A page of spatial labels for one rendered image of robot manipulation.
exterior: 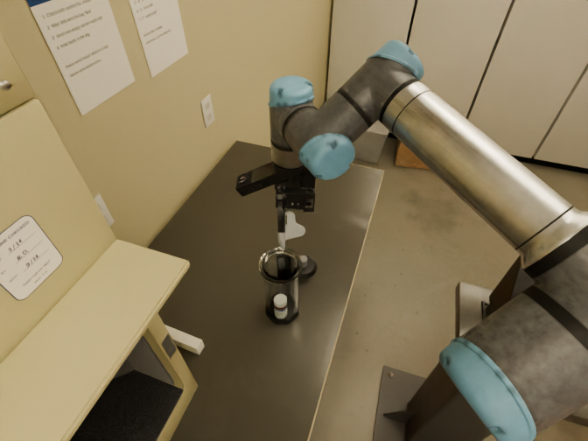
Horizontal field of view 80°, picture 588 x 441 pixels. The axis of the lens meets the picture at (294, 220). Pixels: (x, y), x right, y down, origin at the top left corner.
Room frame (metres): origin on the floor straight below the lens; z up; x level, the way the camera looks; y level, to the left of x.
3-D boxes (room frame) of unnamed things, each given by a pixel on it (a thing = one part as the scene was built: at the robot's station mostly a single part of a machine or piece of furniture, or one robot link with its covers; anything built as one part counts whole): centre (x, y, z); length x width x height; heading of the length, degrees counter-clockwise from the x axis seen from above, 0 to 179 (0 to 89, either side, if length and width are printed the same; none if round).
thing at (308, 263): (0.67, -0.03, 0.97); 0.09 x 0.09 x 0.07
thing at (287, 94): (0.56, 0.00, 1.56); 0.09 x 0.08 x 0.11; 25
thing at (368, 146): (2.74, -0.54, 0.17); 0.60 x 0.42 x 0.33; 69
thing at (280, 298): (0.53, 0.03, 1.06); 0.11 x 0.11 x 0.21
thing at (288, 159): (0.57, 0.01, 1.48); 0.08 x 0.08 x 0.05
